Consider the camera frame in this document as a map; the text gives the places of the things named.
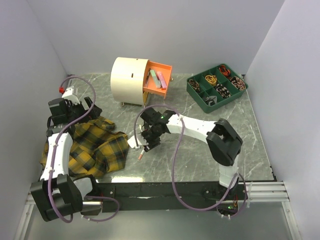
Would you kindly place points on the aluminium rail frame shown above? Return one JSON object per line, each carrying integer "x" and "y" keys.
{"x": 255, "y": 210}

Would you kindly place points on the pink black hair scrunchie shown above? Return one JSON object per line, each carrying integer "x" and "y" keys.
{"x": 238, "y": 83}

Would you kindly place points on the purple blue pen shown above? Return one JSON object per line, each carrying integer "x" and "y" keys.
{"x": 147, "y": 79}

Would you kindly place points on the grey hair scrunchie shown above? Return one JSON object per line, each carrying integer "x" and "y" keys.
{"x": 211, "y": 100}

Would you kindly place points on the pink white pen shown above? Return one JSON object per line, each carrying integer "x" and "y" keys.
{"x": 141, "y": 154}

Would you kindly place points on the round beige drawer cabinet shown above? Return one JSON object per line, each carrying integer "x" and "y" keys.
{"x": 128, "y": 78}

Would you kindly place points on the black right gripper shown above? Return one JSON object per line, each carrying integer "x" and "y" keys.
{"x": 150, "y": 145}

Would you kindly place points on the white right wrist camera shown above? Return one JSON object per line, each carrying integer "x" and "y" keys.
{"x": 138, "y": 143}

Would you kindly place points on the lilac highlighter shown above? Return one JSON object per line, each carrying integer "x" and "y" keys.
{"x": 162, "y": 80}

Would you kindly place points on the beige black hair scrunchie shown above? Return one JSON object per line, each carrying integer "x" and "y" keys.
{"x": 222, "y": 90}

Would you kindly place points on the mint green highlighter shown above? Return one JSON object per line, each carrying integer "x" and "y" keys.
{"x": 155, "y": 79}

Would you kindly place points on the green compartment organizer tray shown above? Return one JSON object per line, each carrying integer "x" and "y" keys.
{"x": 224, "y": 73}

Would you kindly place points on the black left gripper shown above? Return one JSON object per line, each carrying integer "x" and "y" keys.
{"x": 94, "y": 114}

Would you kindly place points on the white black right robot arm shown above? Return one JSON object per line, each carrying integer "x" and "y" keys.
{"x": 223, "y": 141}

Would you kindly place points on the yellow plaid shirt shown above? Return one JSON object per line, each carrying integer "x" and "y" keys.
{"x": 97, "y": 149}

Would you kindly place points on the brown black hair scrunchie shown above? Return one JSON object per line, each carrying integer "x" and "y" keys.
{"x": 195, "y": 85}

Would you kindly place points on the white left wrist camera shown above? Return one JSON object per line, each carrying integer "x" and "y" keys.
{"x": 70, "y": 94}

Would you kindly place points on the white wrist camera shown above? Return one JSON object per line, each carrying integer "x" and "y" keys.
{"x": 70, "y": 94}
{"x": 138, "y": 143}

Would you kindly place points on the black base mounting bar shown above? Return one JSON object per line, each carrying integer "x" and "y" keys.
{"x": 138, "y": 196}

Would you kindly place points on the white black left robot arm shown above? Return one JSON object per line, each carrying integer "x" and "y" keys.
{"x": 56, "y": 194}

